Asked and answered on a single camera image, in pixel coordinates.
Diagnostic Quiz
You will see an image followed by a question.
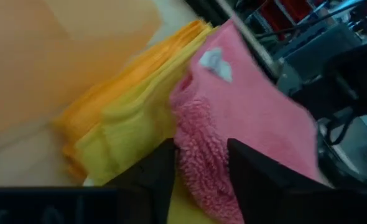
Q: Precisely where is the yellow microfiber towel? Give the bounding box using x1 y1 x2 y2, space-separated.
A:
74 26 218 224

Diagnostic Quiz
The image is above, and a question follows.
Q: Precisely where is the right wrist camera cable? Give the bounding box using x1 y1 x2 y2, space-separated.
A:
325 105 356 146

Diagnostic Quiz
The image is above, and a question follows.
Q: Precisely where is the orange microfiber towel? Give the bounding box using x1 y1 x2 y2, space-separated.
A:
68 21 214 175
54 19 209 181

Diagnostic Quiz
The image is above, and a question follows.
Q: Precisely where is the pink microfiber towel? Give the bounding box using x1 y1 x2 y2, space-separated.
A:
169 18 323 224

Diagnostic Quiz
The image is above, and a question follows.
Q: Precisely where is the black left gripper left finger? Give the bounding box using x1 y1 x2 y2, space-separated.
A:
105 138 177 224

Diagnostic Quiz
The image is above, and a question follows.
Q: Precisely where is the orange translucent plastic bin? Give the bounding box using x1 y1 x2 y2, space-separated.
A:
0 0 163 135

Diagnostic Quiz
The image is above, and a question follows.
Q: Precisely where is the shelf with red bins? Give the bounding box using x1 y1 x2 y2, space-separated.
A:
258 0 312 31

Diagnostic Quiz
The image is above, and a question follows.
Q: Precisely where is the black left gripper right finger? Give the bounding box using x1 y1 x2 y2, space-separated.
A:
226 138 330 224

